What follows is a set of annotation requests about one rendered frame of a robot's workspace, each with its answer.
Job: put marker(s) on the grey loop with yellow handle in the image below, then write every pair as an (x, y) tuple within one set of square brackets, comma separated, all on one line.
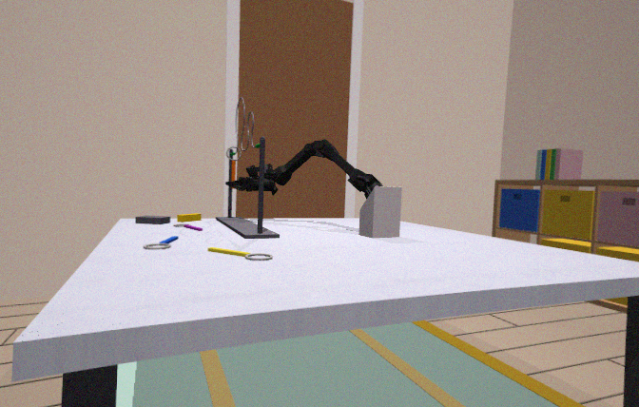
[(240, 253)]

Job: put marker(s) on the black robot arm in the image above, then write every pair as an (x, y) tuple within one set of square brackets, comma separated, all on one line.
[(282, 174)]

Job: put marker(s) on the grey loop with purple handle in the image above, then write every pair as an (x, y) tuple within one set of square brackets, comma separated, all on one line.
[(187, 225)]

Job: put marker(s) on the grey loop with blue handle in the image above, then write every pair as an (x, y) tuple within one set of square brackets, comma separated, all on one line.
[(165, 242)]

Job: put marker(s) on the yellow rectangular block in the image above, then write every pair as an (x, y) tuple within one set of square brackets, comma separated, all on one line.
[(189, 217)]

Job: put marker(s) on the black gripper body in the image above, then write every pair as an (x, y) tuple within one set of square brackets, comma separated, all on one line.
[(250, 184)]

